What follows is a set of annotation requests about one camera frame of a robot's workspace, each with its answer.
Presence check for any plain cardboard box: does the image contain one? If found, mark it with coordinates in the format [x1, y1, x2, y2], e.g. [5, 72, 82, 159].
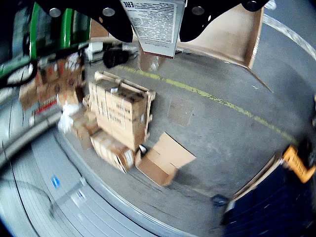
[90, 130, 136, 173]

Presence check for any cardboard box with black print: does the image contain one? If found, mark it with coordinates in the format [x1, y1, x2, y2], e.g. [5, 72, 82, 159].
[95, 81, 149, 151]

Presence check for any cardboard box with red print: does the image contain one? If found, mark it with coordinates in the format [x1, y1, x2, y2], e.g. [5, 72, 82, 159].
[19, 53, 84, 112]

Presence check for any two-compartment cardboard box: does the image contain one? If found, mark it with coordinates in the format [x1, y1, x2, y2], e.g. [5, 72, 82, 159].
[176, 4, 274, 93]

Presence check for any red and white carton box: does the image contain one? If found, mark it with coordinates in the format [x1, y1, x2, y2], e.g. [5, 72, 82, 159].
[120, 0, 187, 59]

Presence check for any orange metal bracket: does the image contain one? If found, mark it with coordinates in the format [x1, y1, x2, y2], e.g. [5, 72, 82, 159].
[282, 145, 316, 184]

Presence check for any black cable coil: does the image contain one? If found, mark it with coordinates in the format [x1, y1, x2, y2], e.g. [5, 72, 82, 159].
[102, 46, 130, 69]

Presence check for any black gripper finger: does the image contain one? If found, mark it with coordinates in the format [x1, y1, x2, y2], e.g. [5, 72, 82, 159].
[34, 0, 134, 42]
[179, 0, 270, 42]

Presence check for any flat cardboard sheet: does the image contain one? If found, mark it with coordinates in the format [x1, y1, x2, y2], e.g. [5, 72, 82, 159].
[134, 131, 198, 187]

